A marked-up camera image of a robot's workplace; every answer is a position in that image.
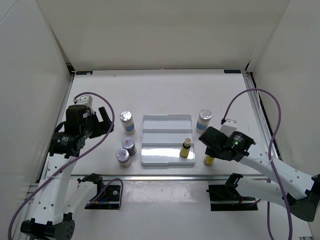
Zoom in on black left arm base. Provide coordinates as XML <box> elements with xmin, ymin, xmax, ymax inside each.
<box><xmin>84</xmin><ymin>178</ymin><xmax>124</xmax><ymax>210</ymax></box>

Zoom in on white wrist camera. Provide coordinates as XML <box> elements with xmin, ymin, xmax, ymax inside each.
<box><xmin>219</xmin><ymin>119</ymin><xmax>238</xmax><ymax>137</ymax></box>
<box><xmin>73</xmin><ymin>94</ymin><xmax>94</xmax><ymax>112</ymax></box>

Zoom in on front white-lid spice jar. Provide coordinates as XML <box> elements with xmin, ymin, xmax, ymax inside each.
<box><xmin>115</xmin><ymin>148</ymin><xmax>132</xmax><ymax>168</ymax></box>

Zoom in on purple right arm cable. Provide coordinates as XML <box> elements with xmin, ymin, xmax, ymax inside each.
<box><xmin>221</xmin><ymin>88</ymin><xmax>294</xmax><ymax>240</ymax></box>

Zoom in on yellow cork-top bottle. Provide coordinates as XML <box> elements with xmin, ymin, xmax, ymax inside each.
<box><xmin>203</xmin><ymin>155</ymin><xmax>215</xmax><ymax>166</ymax></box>
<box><xmin>180</xmin><ymin>138</ymin><xmax>192</xmax><ymax>158</ymax></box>

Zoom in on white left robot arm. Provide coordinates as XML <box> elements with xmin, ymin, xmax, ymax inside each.
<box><xmin>20</xmin><ymin>103</ymin><xmax>114</xmax><ymax>240</ymax></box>

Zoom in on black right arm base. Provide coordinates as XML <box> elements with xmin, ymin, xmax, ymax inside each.
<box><xmin>206</xmin><ymin>184</ymin><xmax>258</xmax><ymax>212</ymax></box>

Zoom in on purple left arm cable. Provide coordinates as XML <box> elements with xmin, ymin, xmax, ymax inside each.
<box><xmin>7</xmin><ymin>91</ymin><xmax>124</xmax><ymax>240</ymax></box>

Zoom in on rear white-lid spice jar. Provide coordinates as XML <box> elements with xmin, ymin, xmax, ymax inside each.
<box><xmin>121</xmin><ymin>137</ymin><xmax>137</xmax><ymax>156</ymax></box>

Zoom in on white-lid spice jar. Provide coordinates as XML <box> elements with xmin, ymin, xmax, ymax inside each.
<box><xmin>115</xmin><ymin>148</ymin><xmax>132</xmax><ymax>168</ymax></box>
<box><xmin>121</xmin><ymin>137</ymin><xmax>137</xmax><ymax>156</ymax></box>

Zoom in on white divided plastic tray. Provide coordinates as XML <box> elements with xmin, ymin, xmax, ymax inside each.
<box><xmin>140</xmin><ymin>115</ymin><xmax>196</xmax><ymax>168</ymax></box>

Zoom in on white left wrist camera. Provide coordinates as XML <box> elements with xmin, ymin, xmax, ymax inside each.
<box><xmin>73</xmin><ymin>94</ymin><xmax>94</xmax><ymax>112</ymax></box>

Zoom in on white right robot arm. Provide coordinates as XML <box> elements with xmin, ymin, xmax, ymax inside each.
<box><xmin>198</xmin><ymin>126</ymin><xmax>320</xmax><ymax>222</ymax></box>

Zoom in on silver-lid shaker bottle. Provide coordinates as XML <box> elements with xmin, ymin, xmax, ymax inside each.
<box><xmin>195</xmin><ymin>109</ymin><xmax>212</xmax><ymax>134</ymax></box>
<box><xmin>119</xmin><ymin>110</ymin><xmax>136</xmax><ymax>135</ymax></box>

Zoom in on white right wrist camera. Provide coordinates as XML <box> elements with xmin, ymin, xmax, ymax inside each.
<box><xmin>219</xmin><ymin>119</ymin><xmax>238</xmax><ymax>137</ymax></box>

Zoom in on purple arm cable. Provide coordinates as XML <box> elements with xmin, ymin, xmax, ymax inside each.
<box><xmin>221</xmin><ymin>88</ymin><xmax>294</xmax><ymax>240</ymax></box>
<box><xmin>7</xmin><ymin>91</ymin><xmax>124</xmax><ymax>240</ymax></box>

